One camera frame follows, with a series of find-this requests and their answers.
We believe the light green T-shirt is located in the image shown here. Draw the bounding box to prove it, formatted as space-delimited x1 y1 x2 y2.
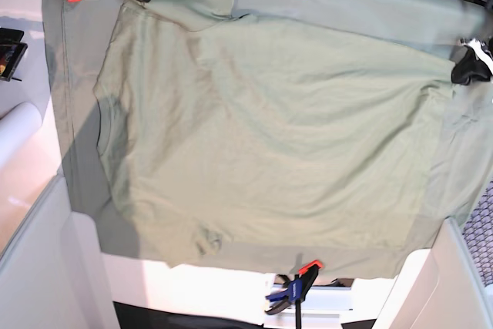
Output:
94 0 452 265

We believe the black tablet device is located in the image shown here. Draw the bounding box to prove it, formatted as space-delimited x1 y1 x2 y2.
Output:
1 28 28 81

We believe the white paper roll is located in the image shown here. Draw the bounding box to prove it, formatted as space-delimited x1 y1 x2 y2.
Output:
1 102 42 167

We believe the blue orange bar clamp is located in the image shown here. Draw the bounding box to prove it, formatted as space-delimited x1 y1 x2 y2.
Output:
265 260 324 329

